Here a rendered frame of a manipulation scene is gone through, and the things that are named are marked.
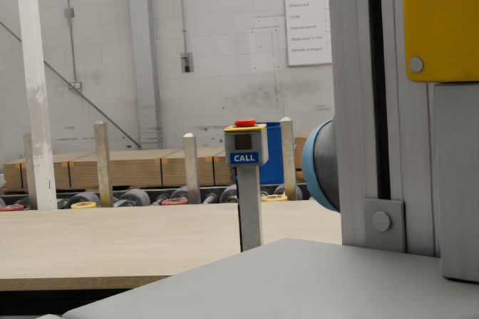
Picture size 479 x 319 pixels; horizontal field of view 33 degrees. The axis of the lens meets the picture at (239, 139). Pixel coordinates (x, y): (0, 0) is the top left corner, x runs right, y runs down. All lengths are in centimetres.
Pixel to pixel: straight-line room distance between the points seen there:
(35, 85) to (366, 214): 217
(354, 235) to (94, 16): 890
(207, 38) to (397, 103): 848
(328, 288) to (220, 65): 850
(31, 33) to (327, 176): 177
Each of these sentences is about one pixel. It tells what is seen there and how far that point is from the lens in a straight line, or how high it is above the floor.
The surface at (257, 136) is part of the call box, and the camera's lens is 143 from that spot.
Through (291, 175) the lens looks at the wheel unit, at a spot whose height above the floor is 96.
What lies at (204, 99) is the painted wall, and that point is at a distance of 897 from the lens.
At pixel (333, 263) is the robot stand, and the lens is 46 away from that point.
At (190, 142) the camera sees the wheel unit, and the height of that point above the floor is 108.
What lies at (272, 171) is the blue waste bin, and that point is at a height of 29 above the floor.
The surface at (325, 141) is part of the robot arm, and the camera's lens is 98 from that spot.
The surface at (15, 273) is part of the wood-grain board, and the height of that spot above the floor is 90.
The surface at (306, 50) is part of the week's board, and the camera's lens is 870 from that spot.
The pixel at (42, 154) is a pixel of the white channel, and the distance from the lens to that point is 262.
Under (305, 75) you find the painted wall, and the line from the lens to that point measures 873.
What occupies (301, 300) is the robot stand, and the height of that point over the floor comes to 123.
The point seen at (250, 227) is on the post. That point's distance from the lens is 148.
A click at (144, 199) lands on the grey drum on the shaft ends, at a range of 311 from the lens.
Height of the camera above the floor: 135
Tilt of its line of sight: 6 degrees down
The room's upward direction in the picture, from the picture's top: 4 degrees counter-clockwise
